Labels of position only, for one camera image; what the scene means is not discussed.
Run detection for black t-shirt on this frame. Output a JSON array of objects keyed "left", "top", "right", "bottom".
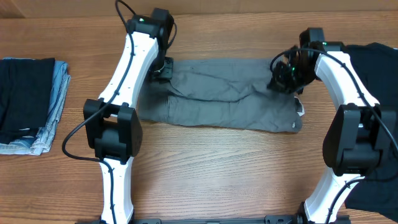
[{"left": 343, "top": 42, "right": 398, "bottom": 222}]

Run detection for grey shorts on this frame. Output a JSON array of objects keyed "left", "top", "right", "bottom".
[{"left": 138, "top": 58, "right": 304, "bottom": 133}]

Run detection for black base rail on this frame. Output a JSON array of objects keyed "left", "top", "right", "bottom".
[{"left": 74, "top": 214, "right": 352, "bottom": 224}]

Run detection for folded blue jeans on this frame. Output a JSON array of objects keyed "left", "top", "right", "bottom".
[{"left": 1, "top": 60, "right": 71, "bottom": 156}]

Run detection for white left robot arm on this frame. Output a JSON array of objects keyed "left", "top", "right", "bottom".
[{"left": 83, "top": 8, "right": 175, "bottom": 223}]

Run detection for brown cardboard backdrop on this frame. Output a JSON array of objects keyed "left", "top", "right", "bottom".
[{"left": 1, "top": 0, "right": 397, "bottom": 18}]

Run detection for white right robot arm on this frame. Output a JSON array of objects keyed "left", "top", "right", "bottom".
[{"left": 264, "top": 28, "right": 397, "bottom": 223}]

